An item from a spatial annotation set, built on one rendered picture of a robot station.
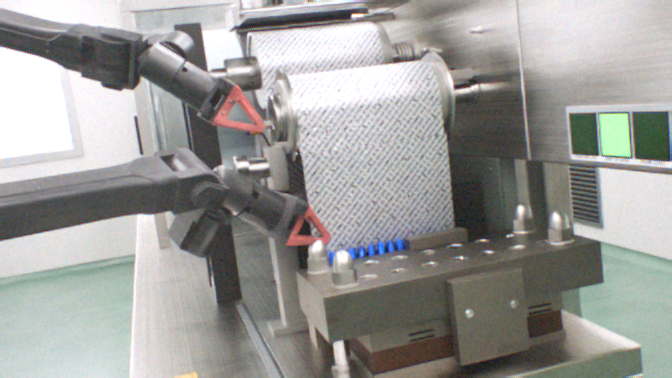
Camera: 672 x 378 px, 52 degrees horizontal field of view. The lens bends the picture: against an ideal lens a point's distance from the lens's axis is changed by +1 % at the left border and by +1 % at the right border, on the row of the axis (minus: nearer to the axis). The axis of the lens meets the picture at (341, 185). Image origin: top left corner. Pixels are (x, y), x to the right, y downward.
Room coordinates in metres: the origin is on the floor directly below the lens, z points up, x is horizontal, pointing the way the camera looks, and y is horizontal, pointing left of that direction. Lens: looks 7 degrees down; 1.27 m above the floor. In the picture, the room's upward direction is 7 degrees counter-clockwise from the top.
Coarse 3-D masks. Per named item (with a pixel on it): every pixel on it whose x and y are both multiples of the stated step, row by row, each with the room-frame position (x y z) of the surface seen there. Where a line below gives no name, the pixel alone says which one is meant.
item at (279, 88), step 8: (432, 64) 1.13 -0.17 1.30; (440, 72) 1.11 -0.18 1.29; (440, 80) 1.10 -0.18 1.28; (280, 88) 1.06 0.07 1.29; (440, 88) 1.09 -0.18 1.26; (440, 96) 1.09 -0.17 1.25; (288, 104) 1.03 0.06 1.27; (288, 112) 1.03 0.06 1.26; (288, 120) 1.03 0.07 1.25; (288, 128) 1.04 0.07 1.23; (288, 136) 1.05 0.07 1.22; (288, 144) 1.06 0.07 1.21; (288, 152) 1.07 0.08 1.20
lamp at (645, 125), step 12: (636, 120) 0.78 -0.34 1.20; (648, 120) 0.77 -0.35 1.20; (660, 120) 0.75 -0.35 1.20; (636, 132) 0.78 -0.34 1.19; (648, 132) 0.77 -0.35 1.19; (660, 132) 0.75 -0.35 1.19; (636, 144) 0.79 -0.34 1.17; (648, 144) 0.77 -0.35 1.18; (660, 144) 0.75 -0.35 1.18; (636, 156) 0.79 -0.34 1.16; (648, 156) 0.77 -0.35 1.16; (660, 156) 0.75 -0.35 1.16
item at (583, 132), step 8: (576, 120) 0.89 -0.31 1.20; (584, 120) 0.87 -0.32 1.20; (592, 120) 0.86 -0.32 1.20; (576, 128) 0.89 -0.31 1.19; (584, 128) 0.88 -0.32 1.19; (592, 128) 0.86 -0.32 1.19; (576, 136) 0.89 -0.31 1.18; (584, 136) 0.88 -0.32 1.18; (592, 136) 0.86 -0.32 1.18; (576, 144) 0.89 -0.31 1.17; (584, 144) 0.88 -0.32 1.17; (592, 144) 0.86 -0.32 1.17; (584, 152) 0.88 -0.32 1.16; (592, 152) 0.86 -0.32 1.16
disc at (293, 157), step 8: (280, 72) 1.07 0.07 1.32; (280, 80) 1.07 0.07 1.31; (288, 80) 1.04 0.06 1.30; (288, 88) 1.03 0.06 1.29; (288, 96) 1.04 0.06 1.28; (296, 112) 1.01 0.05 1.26; (296, 120) 1.01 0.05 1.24; (296, 128) 1.02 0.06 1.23; (296, 136) 1.02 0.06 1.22; (296, 144) 1.03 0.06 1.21; (296, 152) 1.04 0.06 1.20; (288, 160) 1.10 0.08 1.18; (296, 160) 1.05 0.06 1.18
